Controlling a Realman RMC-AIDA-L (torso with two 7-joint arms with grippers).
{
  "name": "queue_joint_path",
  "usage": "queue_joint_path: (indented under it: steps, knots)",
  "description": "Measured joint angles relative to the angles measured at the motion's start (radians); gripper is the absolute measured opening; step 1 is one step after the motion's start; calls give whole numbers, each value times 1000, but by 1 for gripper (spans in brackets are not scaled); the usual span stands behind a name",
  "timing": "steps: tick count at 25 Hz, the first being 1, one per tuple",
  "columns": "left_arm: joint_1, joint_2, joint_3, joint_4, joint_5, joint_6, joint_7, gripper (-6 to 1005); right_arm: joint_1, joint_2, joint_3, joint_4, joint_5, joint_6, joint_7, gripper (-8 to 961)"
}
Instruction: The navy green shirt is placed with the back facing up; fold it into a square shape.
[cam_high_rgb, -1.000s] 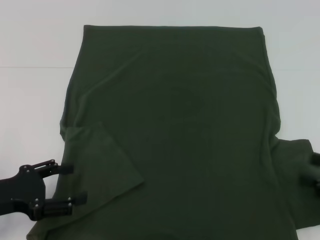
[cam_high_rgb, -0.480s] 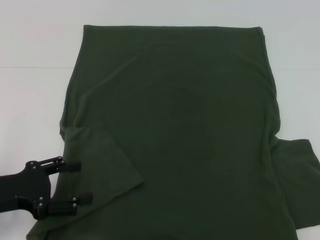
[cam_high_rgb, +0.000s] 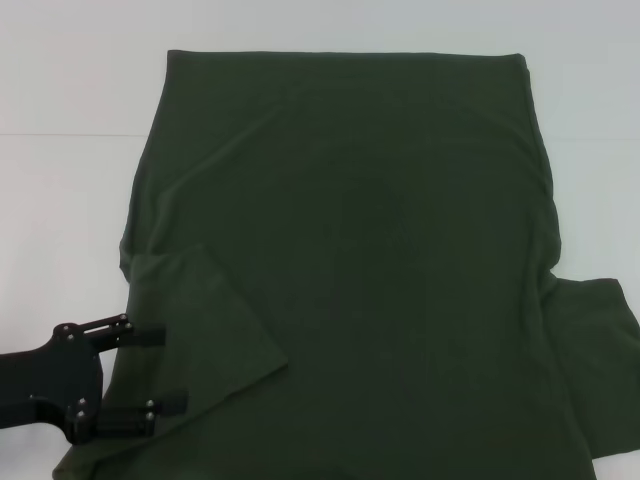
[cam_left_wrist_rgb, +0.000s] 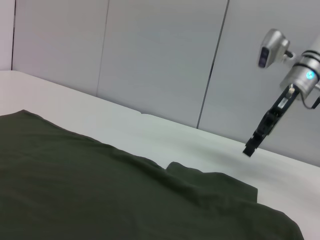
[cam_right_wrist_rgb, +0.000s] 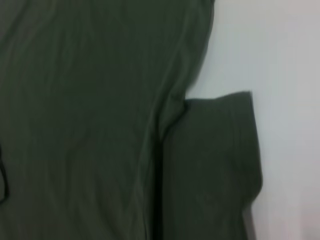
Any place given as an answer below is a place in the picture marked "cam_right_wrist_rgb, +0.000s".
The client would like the dark green t-shirt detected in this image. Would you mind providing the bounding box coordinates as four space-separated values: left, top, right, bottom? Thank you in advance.
0 0 264 240

